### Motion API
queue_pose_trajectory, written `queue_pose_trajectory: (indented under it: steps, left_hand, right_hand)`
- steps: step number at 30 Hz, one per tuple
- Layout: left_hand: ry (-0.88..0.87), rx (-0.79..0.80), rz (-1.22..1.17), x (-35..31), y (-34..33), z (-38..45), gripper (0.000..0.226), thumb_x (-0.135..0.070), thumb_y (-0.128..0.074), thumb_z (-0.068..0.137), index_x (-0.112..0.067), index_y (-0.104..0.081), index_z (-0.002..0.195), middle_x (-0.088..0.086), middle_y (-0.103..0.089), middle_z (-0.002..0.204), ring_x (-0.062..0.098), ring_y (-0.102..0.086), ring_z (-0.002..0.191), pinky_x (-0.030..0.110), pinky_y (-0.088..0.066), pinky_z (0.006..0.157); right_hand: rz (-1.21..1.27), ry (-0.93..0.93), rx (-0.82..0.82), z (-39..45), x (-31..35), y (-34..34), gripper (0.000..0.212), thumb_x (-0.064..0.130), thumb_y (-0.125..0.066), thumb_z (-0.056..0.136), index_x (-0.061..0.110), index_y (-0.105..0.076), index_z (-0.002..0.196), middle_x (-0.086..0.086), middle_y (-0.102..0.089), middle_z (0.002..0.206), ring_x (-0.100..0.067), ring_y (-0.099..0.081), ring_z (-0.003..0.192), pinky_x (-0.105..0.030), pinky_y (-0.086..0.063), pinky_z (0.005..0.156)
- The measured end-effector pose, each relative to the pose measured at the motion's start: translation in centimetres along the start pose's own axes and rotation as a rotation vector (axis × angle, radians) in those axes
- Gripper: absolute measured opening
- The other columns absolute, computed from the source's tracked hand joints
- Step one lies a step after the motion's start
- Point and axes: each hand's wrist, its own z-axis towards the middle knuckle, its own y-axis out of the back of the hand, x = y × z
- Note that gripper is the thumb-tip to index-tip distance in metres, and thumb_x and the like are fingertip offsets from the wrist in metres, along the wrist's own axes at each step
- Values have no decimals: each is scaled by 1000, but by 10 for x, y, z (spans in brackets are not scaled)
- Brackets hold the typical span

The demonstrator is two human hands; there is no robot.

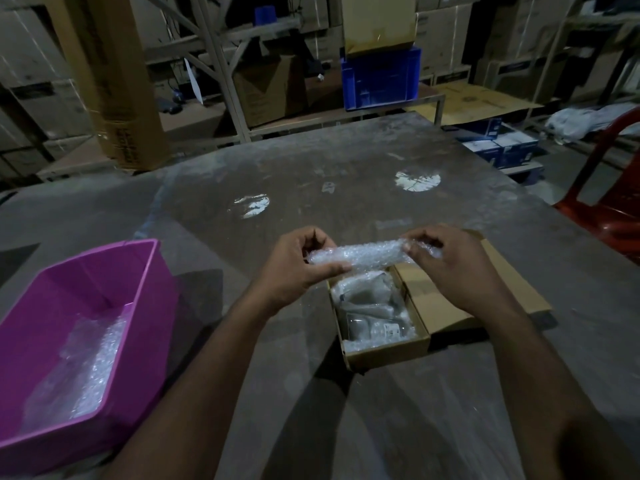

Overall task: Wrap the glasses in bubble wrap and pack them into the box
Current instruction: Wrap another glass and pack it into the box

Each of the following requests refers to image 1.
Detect person's right hand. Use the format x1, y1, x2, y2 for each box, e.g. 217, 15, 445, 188
401, 224, 517, 321

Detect person's left hand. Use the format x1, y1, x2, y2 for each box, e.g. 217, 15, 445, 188
255, 226, 353, 321

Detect small brown cardboard box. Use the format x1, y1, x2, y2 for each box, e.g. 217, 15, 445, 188
325, 229, 553, 373

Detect bubble-wrapped items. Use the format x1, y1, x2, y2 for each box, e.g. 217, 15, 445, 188
331, 272, 401, 313

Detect clear bubble wrap sheet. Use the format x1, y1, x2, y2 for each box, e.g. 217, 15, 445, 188
305, 239, 443, 271

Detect pile of bubble wrap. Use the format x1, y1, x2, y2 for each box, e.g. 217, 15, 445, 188
19, 314, 129, 435

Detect person's right forearm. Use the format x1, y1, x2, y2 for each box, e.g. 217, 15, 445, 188
482, 299, 640, 480

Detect person's left forearm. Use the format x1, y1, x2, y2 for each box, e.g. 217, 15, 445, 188
99, 299, 281, 480

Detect blue and white product box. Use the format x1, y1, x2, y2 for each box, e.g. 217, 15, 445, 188
492, 130, 540, 168
462, 139, 503, 168

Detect dark blue product box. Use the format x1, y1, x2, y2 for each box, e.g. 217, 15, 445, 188
455, 117, 503, 141

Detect flattened printed cardboard sheet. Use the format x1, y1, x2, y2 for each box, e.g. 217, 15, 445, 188
407, 83, 545, 127

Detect flat cardboard sheet with tape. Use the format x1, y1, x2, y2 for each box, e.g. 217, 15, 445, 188
341, 0, 417, 58

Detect tall narrow cardboard carton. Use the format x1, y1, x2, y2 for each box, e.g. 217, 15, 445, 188
42, 0, 171, 173

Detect pink plastic bin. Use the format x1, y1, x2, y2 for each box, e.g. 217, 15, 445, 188
0, 238, 180, 478

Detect red plastic chair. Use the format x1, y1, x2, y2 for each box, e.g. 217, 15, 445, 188
553, 107, 640, 265

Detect open brown carton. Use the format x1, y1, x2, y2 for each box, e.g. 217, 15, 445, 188
232, 54, 309, 128

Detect white plastic bag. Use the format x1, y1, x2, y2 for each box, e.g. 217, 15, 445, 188
545, 102, 640, 145

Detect blue plastic crate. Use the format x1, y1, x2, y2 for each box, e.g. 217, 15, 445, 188
341, 46, 423, 111

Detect grey metal storage rack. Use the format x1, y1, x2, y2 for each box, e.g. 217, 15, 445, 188
37, 0, 447, 181

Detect white paper sheet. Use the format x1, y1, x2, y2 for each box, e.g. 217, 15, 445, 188
183, 58, 205, 105

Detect metal frame table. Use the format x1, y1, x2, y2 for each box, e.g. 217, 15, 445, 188
525, 12, 640, 125

